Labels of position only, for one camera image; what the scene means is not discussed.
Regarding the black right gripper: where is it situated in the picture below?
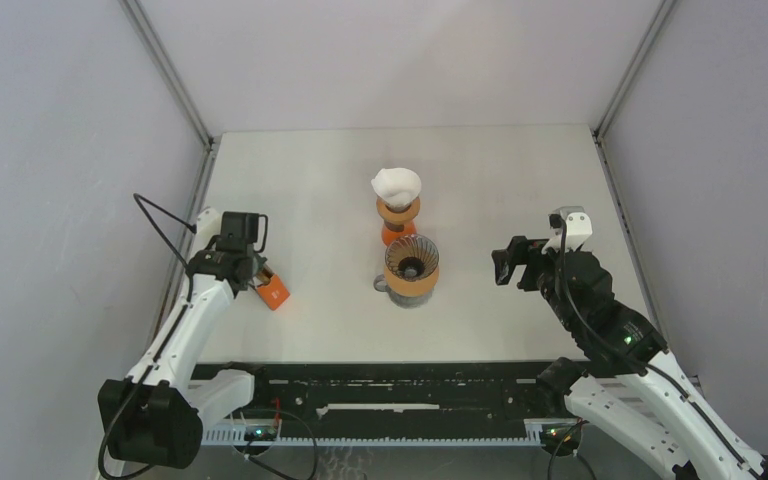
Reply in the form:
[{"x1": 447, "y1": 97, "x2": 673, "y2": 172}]
[{"x1": 490, "y1": 235, "x2": 581, "y2": 332}]

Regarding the grey ribbed glass dripper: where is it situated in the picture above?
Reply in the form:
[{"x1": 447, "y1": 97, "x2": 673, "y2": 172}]
[{"x1": 384, "y1": 234, "x2": 440, "y2": 281}]

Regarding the orange glass carafe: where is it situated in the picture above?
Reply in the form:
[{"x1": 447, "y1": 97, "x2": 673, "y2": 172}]
[{"x1": 381, "y1": 221, "x2": 417, "y2": 246}]

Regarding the wooden dripper holder ring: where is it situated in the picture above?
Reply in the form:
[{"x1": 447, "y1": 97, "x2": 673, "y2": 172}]
[{"x1": 375, "y1": 197, "x2": 422, "y2": 227}]

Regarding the white paper coffee filter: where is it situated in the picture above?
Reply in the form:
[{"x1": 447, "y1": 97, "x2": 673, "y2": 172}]
[{"x1": 370, "y1": 167, "x2": 422, "y2": 210}]

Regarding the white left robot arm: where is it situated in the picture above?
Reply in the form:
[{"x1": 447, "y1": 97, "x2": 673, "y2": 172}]
[{"x1": 97, "y1": 247, "x2": 273, "y2": 479}]

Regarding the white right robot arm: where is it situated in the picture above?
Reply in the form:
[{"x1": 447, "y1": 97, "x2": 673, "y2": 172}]
[{"x1": 491, "y1": 236, "x2": 768, "y2": 479}]

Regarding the orange coffee filter box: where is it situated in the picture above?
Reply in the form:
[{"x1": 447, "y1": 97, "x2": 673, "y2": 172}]
[{"x1": 254, "y1": 265, "x2": 290, "y2": 311}]

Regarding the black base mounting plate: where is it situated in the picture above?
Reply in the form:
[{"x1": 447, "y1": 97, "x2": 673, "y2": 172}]
[{"x1": 192, "y1": 361, "x2": 571, "y2": 442}]

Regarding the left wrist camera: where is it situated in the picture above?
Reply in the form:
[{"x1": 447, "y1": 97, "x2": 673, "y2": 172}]
[{"x1": 192, "y1": 207, "x2": 269, "y2": 254}]

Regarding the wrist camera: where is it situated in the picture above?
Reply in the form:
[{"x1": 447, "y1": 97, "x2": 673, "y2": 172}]
[
  {"x1": 541, "y1": 206, "x2": 593, "y2": 254},
  {"x1": 192, "y1": 207, "x2": 269, "y2": 254}
]

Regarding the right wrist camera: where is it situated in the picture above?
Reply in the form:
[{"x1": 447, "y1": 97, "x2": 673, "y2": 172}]
[{"x1": 541, "y1": 206, "x2": 593, "y2": 254}]

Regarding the aluminium frame rail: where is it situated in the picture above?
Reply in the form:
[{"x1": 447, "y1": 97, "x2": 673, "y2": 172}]
[{"x1": 118, "y1": 0, "x2": 214, "y2": 150}]

